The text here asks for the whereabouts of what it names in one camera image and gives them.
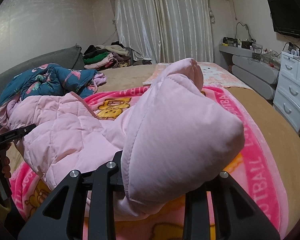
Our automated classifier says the cream striped curtain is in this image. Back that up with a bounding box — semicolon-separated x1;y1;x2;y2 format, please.
114;0;214;63

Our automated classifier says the pile of folded clothes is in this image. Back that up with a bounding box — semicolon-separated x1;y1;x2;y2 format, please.
82;42;153;70

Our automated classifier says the white drawer chest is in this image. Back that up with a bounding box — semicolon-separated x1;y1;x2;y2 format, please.
273;51;300;133

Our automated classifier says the peach white patterned blanket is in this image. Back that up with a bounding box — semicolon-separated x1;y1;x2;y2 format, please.
142;62;251;89

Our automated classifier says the person left hand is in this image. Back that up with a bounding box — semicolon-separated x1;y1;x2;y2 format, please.
0;142;13;201

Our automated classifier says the grey headboard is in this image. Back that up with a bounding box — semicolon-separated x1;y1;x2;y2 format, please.
0;44;84;94

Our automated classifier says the pink quilted jacket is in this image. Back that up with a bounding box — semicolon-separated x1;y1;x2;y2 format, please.
0;58;245;221

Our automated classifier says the blue flamingo comforter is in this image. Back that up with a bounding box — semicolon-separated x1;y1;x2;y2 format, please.
0;63;107;107

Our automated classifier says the tan bed sheet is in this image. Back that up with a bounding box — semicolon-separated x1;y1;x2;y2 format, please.
57;65;300;236

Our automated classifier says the grey vanity desk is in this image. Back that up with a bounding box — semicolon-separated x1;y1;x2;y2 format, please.
219;44;279;101

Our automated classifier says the black wall television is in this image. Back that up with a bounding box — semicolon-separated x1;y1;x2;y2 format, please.
267;0;300;38

